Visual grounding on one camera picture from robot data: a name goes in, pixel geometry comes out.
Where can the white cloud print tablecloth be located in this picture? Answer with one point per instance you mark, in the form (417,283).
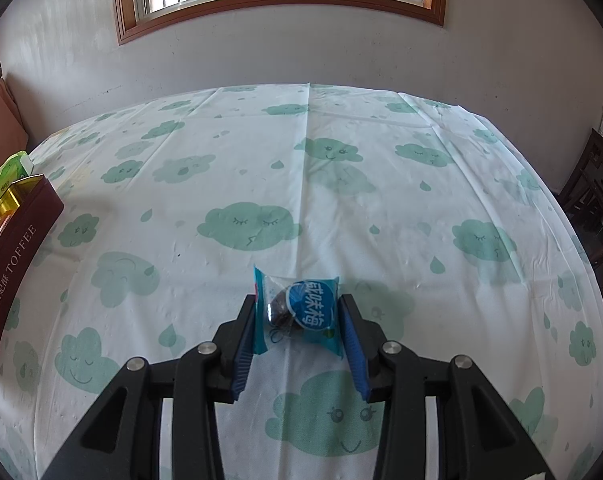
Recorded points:
(331,185)

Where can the dark wooden chair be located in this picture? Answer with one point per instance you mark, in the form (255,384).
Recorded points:
(589,185)

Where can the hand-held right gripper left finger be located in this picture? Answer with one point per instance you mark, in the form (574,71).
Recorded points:
(245,350)

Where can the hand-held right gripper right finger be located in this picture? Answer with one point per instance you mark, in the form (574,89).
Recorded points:
(354,355)

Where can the maroon tin box gold interior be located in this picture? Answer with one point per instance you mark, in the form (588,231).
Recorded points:
(16,260)

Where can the green tissue pack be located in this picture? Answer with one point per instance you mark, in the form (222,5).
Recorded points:
(11,175)

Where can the blue dried plum packet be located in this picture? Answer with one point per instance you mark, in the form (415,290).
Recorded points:
(301,310)

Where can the brown framed window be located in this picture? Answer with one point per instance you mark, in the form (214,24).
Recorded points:
(124,15)

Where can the orange cushion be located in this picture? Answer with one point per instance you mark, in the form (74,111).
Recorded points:
(1,130)

